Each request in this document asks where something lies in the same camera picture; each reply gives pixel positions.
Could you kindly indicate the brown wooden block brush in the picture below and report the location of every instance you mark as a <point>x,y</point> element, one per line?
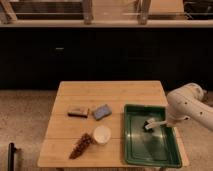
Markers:
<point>78,111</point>

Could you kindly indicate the brown pine cone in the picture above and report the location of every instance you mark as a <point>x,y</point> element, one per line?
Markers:
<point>83,143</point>

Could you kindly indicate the black pole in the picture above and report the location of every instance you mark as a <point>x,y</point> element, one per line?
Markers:
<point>11,153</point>

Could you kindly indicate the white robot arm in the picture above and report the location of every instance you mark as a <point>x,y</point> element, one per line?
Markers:
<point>186,101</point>

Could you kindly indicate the white paper cup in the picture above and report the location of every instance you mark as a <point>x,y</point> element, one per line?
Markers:
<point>102,134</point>

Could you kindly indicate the green plastic tray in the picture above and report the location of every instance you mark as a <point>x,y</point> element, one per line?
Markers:
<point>156,148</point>

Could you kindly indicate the blue sponge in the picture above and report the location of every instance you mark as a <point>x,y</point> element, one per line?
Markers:
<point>102,112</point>

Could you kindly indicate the wooden shelf rail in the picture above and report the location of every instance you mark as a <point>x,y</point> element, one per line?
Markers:
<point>107,13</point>

